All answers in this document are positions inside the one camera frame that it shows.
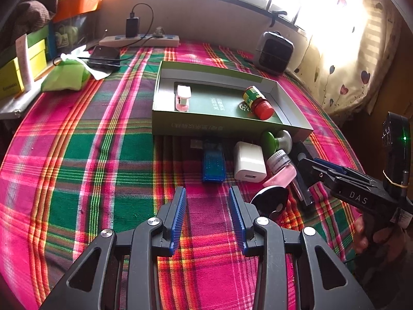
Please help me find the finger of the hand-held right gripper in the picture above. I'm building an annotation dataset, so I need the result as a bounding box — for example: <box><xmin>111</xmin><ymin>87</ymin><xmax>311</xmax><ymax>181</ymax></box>
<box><xmin>313</xmin><ymin>157</ymin><xmax>376</xmax><ymax>185</ymax></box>
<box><xmin>297</xmin><ymin>158</ymin><xmax>372</xmax><ymax>191</ymax></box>

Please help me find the white power strip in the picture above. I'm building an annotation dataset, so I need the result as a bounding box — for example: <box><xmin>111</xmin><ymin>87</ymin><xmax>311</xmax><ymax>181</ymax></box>
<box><xmin>98</xmin><ymin>34</ymin><xmax>180</xmax><ymax>47</ymax></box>

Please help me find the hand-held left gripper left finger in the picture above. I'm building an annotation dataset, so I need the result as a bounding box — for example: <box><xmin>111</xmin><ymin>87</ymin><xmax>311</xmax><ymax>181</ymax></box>
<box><xmin>40</xmin><ymin>185</ymin><xmax>188</xmax><ymax>310</ymax></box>

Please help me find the red-capped bottle with green label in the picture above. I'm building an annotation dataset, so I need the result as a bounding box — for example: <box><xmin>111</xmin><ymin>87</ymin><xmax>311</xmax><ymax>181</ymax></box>
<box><xmin>243</xmin><ymin>86</ymin><xmax>275</xmax><ymax>121</ymax></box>

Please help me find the brown cloth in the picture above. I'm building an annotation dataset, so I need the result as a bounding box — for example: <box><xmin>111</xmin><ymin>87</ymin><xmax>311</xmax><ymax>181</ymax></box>
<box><xmin>16</xmin><ymin>0</ymin><xmax>59</xmax><ymax>36</ymax></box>

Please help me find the clear storage bin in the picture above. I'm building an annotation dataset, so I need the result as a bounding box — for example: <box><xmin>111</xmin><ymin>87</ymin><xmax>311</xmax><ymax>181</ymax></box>
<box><xmin>48</xmin><ymin>14</ymin><xmax>97</xmax><ymax>60</ymax></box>

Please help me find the white tube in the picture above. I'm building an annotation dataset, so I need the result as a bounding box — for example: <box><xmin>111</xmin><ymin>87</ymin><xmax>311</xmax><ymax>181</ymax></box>
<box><xmin>17</xmin><ymin>35</ymin><xmax>34</xmax><ymax>91</ymax></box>

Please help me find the black round disc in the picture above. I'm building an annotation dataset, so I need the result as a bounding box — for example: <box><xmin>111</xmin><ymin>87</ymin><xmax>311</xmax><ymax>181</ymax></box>
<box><xmin>251</xmin><ymin>185</ymin><xmax>290</xmax><ymax>221</ymax></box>

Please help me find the black charging cable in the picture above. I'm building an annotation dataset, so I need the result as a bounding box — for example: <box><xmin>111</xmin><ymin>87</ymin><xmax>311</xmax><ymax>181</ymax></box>
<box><xmin>77</xmin><ymin>3</ymin><xmax>155</xmax><ymax>68</ymax></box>

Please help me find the black charger adapter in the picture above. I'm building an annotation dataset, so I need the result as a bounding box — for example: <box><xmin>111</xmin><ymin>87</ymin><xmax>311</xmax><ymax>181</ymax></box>
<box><xmin>125</xmin><ymin>11</ymin><xmax>141</xmax><ymax>38</ymax></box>

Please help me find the yellow box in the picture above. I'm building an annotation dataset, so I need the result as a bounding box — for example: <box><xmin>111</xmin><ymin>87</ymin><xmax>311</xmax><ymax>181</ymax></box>
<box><xmin>0</xmin><ymin>39</ymin><xmax>48</xmax><ymax>100</ymax></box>

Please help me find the white charger adapter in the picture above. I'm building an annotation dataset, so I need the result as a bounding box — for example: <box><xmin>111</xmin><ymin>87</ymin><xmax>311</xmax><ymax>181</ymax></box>
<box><xmin>233</xmin><ymin>141</ymin><xmax>268</xmax><ymax>181</ymax></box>

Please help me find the pink green plaid blanket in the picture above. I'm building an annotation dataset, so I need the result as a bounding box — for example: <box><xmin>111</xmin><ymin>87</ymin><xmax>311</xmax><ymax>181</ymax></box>
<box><xmin>0</xmin><ymin>40</ymin><xmax>388</xmax><ymax>310</ymax></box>

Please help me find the black rectangular device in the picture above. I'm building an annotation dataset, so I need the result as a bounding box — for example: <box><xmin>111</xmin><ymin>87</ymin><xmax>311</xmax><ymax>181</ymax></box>
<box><xmin>290</xmin><ymin>140</ymin><xmax>315</xmax><ymax>207</ymax></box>

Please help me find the pink oblong case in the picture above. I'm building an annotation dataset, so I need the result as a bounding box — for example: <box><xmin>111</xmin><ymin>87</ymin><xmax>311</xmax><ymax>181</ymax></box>
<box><xmin>266</xmin><ymin>165</ymin><xmax>297</xmax><ymax>189</ymax></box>

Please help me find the person's right hand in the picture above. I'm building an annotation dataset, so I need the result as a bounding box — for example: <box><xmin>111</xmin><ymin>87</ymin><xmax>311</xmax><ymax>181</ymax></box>
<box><xmin>353</xmin><ymin>214</ymin><xmax>413</xmax><ymax>265</ymax></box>

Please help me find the white board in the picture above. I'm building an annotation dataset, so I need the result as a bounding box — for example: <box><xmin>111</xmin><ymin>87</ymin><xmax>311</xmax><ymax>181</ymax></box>
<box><xmin>0</xmin><ymin>81</ymin><xmax>44</xmax><ymax>120</ymax></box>

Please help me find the black smartphone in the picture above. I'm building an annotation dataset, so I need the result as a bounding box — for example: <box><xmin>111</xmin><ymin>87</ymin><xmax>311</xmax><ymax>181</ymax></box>
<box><xmin>88</xmin><ymin>46</ymin><xmax>121</xmax><ymax>69</ymax></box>

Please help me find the blue translucent plastic case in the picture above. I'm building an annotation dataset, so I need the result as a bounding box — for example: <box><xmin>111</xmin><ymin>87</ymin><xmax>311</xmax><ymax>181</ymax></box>
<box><xmin>202</xmin><ymin>139</ymin><xmax>226</xmax><ymax>184</ymax></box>

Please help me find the green cloth pouch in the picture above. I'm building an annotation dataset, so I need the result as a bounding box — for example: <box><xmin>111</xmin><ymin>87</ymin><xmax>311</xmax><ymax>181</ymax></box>
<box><xmin>41</xmin><ymin>52</ymin><xmax>112</xmax><ymax>91</ymax></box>

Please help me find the orange bin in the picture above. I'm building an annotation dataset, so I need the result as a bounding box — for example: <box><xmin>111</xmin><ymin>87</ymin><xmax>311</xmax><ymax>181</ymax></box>
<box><xmin>52</xmin><ymin>0</ymin><xmax>104</xmax><ymax>23</ymax></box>

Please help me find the green and white suction knob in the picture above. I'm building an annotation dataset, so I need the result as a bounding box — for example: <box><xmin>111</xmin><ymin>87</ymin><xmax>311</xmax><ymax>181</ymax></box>
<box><xmin>261</xmin><ymin>130</ymin><xmax>293</xmax><ymax>156</ymax></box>

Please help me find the small clear-lidded jar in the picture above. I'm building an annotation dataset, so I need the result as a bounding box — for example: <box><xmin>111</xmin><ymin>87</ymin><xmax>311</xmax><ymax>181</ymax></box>
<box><xmin>266</xmin><ymin>149</ymin><xmax>290</xmax><ymax>172</ymax></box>

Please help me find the grey fan heater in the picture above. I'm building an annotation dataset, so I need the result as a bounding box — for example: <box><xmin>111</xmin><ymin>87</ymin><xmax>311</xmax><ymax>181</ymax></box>
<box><xmin>252</xmin><ymin>31</ymin><xmax>295</xmax><ymax>75</ymax></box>

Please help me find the black strap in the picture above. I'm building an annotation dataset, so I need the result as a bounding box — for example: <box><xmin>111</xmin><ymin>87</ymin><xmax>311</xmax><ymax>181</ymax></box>
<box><xmin>268</xmin><ymin>9</ymin><xmax>288</xmax><ymax>26</ymax></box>

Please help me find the pink and white stapler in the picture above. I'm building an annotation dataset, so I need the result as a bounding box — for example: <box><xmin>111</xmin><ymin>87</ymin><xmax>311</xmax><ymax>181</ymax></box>
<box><xmin>174</xmin><ymin>85</ymin><xmax>193</xmax><ymax>113</ymax></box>

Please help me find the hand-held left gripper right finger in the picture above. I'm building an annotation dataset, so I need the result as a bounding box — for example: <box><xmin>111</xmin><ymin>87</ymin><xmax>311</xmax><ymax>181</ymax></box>
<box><xmin>227</xmin><ymin>187</ymin><xmax>376</xmax><ymax>310</ymax></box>

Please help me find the heart print curtain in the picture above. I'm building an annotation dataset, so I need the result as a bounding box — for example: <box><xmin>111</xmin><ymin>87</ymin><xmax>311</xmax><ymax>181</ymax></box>
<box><xmin>297</xmin><ymin>0</ymin><xmax>407</xmax><ymax>117</ymax></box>

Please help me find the green cardboard box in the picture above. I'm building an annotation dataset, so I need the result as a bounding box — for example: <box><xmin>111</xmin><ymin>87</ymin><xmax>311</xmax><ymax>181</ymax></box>
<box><xmin>152</xmin><ymin>60</ymin><xmax>314</xmax><ymax>143</ymax></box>

